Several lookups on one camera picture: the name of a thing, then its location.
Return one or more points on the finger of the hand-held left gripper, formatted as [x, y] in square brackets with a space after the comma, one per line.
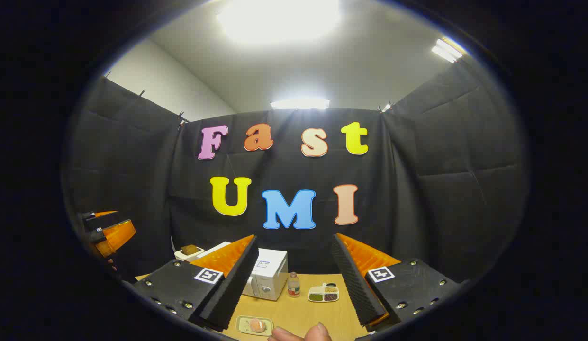
[116, 237]
[102, 220]

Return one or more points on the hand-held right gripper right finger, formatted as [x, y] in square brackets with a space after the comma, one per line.
[353, 284]

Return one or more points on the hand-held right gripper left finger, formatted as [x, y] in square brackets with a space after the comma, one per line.
[234, 284]

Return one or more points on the white microwave oven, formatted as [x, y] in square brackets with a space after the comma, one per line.
[272, 274]

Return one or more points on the peach round bun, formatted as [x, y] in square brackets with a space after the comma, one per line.
[257, 326]

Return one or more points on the white divided dish of beans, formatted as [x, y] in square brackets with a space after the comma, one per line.
[323, 293]

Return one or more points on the pale green speckled plate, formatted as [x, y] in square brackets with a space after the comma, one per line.
[242, 326]

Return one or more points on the white toaster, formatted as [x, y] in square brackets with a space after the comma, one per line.
[189, 257]

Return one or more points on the brown bread slice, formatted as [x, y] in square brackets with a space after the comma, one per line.
[189, 249]

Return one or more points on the glass bottle with red label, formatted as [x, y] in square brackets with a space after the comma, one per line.
[294, 286]

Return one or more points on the ceiling light panel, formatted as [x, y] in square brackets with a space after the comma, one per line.
[447, 49]
[299, 103]
[279, 19]

